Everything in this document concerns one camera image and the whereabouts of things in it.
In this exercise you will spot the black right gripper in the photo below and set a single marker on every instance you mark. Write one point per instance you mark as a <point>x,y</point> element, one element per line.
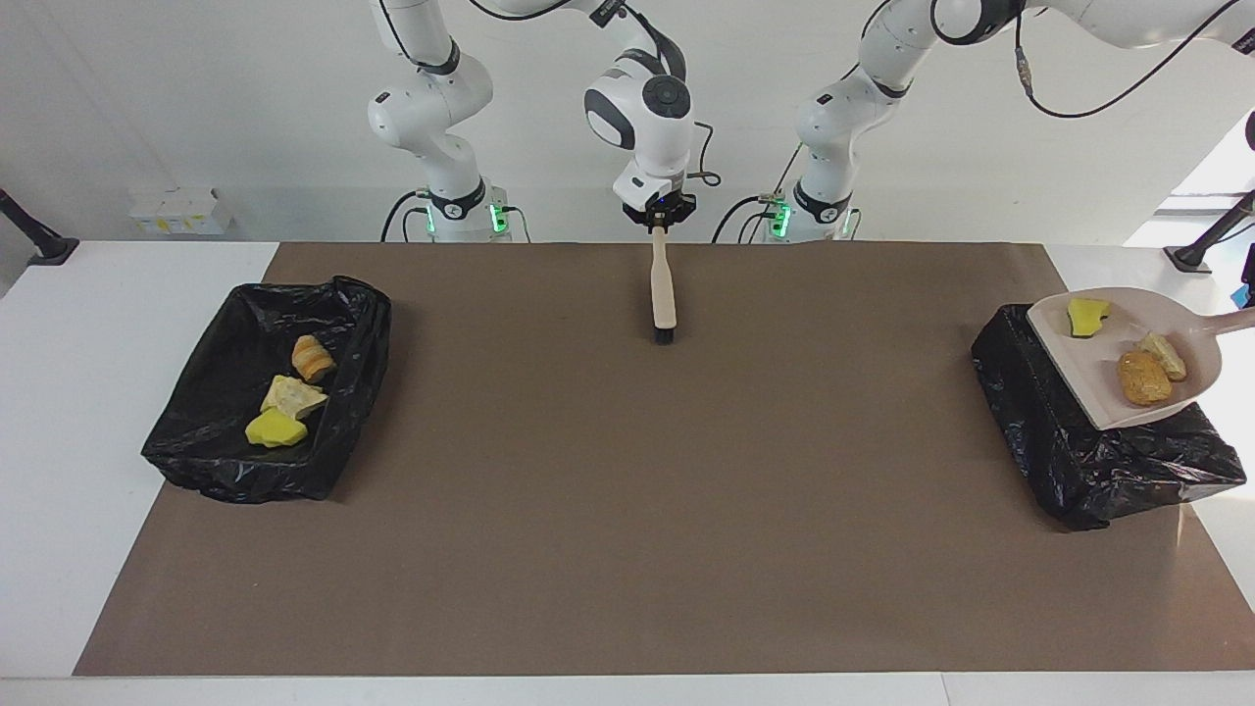
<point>660,208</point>

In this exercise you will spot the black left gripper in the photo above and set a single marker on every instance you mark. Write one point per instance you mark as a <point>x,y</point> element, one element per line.
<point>1249,284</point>

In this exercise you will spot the beige hand brush black bristles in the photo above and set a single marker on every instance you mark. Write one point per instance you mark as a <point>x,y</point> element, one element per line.
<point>664,284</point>

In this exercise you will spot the orange croissant bread piece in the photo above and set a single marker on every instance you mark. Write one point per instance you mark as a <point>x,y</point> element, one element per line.
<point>1165,355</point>

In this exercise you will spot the brown breaded nugget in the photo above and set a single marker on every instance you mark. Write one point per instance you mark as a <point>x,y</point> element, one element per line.
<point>1144,379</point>

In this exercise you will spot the yellow sponge piece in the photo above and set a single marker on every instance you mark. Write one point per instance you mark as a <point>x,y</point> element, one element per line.
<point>1086,317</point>
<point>275,429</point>

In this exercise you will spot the beige plastic dustpan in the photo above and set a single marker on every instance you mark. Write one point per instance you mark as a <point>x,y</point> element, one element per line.
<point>1088,363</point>

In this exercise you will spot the striped bread roll piece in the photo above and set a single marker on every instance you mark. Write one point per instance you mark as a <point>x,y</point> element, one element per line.
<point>314,358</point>

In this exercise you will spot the pale yellow crust piece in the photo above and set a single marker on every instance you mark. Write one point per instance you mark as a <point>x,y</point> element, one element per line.
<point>289,395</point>

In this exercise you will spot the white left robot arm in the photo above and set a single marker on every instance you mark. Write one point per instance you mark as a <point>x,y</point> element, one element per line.
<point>882,59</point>

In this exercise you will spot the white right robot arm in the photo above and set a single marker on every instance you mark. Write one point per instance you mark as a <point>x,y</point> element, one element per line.
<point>647,108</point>

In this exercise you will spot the black bag-lined trash bin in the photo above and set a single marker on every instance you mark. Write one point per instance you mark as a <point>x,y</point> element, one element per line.
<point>206,451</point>
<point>1079,461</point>

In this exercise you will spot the brown table mat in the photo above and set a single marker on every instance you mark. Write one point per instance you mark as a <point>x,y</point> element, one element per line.
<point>627,608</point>

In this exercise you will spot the white socket box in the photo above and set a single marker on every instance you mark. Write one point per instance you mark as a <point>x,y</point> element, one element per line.
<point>181,211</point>

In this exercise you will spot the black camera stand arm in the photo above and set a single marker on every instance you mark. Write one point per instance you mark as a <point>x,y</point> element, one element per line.
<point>1191,260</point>
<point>49,250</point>

